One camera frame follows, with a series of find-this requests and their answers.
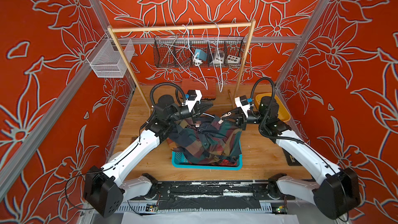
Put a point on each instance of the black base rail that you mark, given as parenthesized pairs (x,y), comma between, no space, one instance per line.
(225,195)

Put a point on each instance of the dark plaid shirt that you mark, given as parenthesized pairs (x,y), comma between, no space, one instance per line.
(206,143)

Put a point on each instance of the teal plastic basket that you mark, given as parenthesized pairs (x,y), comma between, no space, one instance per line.
(180,161)

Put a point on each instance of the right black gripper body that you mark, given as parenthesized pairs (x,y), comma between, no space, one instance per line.
(244,120)

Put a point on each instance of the black wire basket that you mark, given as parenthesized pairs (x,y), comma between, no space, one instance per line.
(210,51)

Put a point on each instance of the wooden clothes rack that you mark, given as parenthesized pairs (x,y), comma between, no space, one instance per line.
(232,95)

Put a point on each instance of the yellow plastic tray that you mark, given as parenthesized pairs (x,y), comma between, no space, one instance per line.
(283,113)

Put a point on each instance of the white wire hanger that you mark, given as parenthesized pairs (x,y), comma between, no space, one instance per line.
(203,81)

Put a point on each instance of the white button box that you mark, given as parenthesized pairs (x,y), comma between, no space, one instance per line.
(233,60)

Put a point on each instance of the white wire basket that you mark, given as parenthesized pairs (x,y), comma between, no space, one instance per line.
(106,60)

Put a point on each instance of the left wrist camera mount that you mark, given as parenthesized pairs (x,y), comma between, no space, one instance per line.
(191,98)

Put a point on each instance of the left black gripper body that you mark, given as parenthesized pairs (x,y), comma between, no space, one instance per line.
(184,114)

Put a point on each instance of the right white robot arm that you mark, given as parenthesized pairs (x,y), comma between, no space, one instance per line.
(334,190)

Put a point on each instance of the black box with label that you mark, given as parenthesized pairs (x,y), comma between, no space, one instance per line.
(291,161)

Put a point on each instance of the teal box with cable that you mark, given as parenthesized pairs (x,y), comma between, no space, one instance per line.
(199,57)

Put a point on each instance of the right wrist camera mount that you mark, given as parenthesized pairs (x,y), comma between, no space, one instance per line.
(244,104)

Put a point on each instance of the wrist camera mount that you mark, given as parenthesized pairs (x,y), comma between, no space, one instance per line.
(244,104)
(191,98)

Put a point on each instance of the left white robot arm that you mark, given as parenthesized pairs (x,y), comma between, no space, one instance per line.
(106,188)

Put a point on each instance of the white switch box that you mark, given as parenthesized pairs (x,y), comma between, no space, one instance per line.
(217,58)

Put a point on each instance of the white tape roll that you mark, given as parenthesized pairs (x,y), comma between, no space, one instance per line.
(112,157)

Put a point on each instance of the red tool case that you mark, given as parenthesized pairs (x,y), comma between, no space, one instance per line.
(209,91)

